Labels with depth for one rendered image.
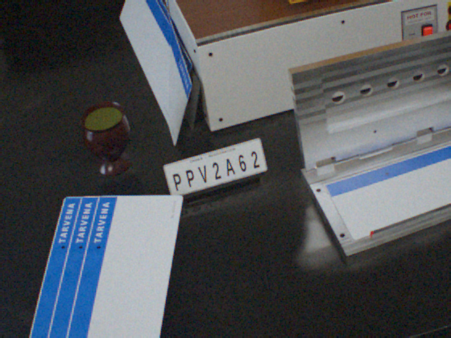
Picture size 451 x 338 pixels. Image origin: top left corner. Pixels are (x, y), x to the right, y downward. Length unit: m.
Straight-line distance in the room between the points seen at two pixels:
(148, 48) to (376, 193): 0.57
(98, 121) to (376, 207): 0.47
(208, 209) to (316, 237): 0.18
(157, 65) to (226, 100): 0.20
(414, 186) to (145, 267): 0.46
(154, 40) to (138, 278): 0.62
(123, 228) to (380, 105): 0.45
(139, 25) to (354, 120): 0.56
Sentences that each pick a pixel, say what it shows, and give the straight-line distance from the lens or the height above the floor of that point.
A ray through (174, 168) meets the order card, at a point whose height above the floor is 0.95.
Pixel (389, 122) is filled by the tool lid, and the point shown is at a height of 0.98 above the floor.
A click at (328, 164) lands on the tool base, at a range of 1.52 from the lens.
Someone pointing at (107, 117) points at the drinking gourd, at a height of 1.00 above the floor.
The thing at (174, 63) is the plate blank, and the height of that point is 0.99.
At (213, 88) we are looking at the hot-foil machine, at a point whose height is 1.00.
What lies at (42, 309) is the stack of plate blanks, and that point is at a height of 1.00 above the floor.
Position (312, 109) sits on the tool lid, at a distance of 1.45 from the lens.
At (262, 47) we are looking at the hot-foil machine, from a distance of 1.57.
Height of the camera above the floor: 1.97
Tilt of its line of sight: 43 degrees down
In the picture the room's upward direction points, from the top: 9 degrees counter-clockwise
